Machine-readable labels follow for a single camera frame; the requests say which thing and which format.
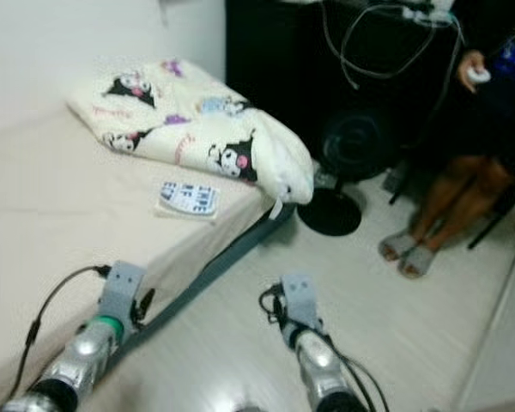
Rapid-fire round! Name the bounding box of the cream book with blue print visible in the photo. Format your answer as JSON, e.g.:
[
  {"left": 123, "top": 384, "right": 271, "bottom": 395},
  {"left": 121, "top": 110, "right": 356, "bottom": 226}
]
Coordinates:
[{"left": 159, "top": 180, "right": 220, "bottom": 220}]

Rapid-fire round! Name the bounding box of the cream cartoon print quilt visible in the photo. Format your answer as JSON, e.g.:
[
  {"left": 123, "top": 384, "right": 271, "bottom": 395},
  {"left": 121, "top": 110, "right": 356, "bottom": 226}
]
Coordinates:
[{"left": 67, "top": 58, "right": 316, "bottom": 207}]

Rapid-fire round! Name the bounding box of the black floor fan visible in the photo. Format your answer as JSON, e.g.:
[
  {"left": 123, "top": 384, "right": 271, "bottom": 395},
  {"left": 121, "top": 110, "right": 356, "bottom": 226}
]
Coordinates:
[{"left": 296, "top": 110, "right": 391, "bottom": 239}]

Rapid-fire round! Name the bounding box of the grey slipper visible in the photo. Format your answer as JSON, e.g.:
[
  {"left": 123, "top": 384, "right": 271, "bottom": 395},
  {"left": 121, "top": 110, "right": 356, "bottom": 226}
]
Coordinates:
[
  {"left": 378, "top": 232, "right": 417, "bottom": 261},
  {"left": 399, "top": 246, "right": 437, "bottom": 280}
]

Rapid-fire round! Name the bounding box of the mattress with cream sheet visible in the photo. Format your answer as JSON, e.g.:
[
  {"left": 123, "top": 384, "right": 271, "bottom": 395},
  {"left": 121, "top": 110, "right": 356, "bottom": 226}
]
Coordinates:
[{"left": 0, "top": 103, "right": 280, "bottom": 412}]

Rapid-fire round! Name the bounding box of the seated person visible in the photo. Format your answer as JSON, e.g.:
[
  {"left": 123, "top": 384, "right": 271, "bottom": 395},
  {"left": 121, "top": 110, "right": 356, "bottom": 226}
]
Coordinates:
[{"left": 378, "top": 39, "right": 515, "bottom": 280}]

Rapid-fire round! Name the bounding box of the black cabinet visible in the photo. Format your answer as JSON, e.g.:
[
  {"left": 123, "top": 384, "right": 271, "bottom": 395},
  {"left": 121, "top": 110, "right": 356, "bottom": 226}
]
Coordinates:
[{"left": 225, "top": 0, "right": 515, "bottom": 185}]

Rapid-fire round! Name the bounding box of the white hand controller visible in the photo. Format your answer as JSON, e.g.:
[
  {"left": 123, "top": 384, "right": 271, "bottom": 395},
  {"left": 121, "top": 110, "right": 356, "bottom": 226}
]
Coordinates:
[{"left": 466, "top": 64, "right": 492, "bottom": 85}]

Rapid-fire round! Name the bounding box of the white power strip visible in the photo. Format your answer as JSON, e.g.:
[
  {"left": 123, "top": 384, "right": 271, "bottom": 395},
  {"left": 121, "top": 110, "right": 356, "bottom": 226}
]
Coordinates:
[{"left": 402, "top": 4, "right": 456, "bottom": 25}]

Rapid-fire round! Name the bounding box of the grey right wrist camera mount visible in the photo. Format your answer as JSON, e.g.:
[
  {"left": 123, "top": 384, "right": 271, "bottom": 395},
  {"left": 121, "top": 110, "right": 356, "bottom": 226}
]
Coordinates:
[{"left": 279, "top": 275, "right": 318, "bottom": 327}]

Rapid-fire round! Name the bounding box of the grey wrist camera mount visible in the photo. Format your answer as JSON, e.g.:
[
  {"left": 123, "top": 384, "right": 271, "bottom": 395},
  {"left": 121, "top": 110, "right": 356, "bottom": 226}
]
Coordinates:
[
  {"left": 279, "top": 275, "right": 318, "bottom": 327},
  {"left": 99, "top": 260, "right": 147, "bottom": 323}
]

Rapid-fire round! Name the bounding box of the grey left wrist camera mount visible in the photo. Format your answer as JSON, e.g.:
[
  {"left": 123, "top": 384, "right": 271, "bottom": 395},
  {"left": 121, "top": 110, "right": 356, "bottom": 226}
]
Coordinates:
[{"left": 99, "top": 260, "right": 147, "bottom": 323}]

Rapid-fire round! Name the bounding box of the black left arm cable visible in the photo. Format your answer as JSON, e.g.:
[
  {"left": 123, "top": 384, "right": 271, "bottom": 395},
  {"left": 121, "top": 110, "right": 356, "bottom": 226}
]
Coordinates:
[{"left": 7, "top": 264, "right": 112, "bottom": 412}]

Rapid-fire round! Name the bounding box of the grey hanging cable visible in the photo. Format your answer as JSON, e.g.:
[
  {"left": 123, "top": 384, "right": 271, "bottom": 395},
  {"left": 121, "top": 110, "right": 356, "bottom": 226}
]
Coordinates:
[{"left": 322, "top": 0, "right": 464, "bottom": 91}]

